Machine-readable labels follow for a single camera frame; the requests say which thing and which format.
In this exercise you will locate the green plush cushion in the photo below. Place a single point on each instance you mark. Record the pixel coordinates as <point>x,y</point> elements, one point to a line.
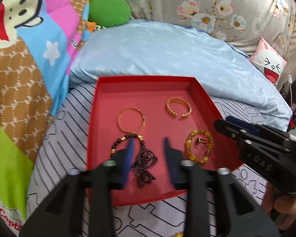
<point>109,13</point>

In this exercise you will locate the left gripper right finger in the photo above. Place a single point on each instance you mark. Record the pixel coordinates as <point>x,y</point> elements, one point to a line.
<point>236,212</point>

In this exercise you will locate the light blue pillow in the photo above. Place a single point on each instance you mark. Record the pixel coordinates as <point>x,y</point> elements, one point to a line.
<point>142,47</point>

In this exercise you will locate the grey floral pillow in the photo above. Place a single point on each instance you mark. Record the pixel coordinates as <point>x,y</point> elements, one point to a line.
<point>239,22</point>

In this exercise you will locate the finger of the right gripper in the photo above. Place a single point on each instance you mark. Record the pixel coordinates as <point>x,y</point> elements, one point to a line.
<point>246,125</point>
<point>234,132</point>

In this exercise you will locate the red shallow cardboard box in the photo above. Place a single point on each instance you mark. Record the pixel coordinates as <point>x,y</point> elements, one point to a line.
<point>150,94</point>

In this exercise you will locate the colourful cartoon monkey quilt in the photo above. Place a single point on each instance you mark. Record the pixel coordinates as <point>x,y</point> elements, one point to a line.
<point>39,39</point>

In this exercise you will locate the thin gold bangle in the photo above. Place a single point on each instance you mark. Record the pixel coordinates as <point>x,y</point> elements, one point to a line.
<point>130,120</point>

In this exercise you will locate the purple garnet bead strand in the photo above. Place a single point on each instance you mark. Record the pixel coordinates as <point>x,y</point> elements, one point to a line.
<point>144,160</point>

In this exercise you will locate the grey striped bed cover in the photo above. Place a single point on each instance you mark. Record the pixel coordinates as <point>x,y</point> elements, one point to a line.
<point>64,148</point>

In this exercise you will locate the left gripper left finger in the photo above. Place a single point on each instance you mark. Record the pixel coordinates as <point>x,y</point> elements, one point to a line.
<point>61,212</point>

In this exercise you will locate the gold woven cuff bangle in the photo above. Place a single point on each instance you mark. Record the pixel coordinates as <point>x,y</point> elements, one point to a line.
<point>178,108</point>

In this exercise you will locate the pink cartoon face cushion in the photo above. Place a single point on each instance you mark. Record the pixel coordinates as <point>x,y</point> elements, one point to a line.
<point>268,61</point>

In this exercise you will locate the right hand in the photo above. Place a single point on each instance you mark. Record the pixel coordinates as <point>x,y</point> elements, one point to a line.
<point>283,204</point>

